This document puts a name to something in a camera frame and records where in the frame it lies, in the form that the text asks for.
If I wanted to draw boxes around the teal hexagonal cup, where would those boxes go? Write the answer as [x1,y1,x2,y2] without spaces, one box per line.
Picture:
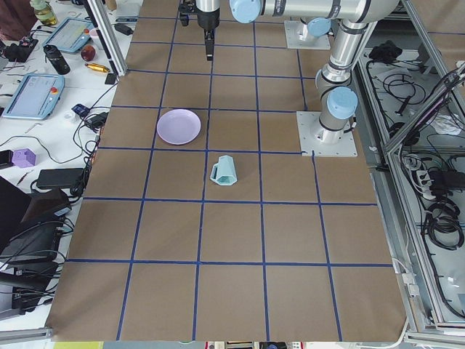
[210,155,238,186]

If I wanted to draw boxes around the lilac plate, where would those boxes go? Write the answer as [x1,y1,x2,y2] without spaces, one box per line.
[157,109,201,145]

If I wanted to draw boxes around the gold cylinder tool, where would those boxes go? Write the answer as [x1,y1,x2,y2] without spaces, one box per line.
[84,63,110,73]

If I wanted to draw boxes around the red apple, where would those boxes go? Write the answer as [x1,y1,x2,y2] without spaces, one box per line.
[81,45,96,62]

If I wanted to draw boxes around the blue teach pendant far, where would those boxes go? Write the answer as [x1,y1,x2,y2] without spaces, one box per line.
[43,17,94,53]

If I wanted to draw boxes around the blue teach pendant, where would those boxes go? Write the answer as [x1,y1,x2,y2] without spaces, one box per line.
[1,73,65,120]
[43,17,94,53]

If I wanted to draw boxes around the black water bottle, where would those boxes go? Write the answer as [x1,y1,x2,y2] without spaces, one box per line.
[44,44,70,75]

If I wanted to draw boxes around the green glass bottle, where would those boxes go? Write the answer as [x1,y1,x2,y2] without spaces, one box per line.
[30,0,57,26]

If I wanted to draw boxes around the blue teach pendant near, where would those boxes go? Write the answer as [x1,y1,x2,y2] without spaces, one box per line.
[1,73,65,120]

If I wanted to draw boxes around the black power adapter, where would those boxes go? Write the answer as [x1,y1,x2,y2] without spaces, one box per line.
[36,168,84,190]

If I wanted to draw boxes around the purple 3d printed block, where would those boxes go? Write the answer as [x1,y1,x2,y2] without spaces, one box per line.
[12,148,36,168]

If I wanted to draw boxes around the black laptop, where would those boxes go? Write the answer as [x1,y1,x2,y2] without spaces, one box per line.
[0,177,32,251]

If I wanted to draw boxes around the white power strip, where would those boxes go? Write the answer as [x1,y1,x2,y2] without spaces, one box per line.
[415,169,432,190]

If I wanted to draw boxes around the aluminium frame post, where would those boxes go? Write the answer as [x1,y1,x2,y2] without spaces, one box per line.
[84,0,127,76]

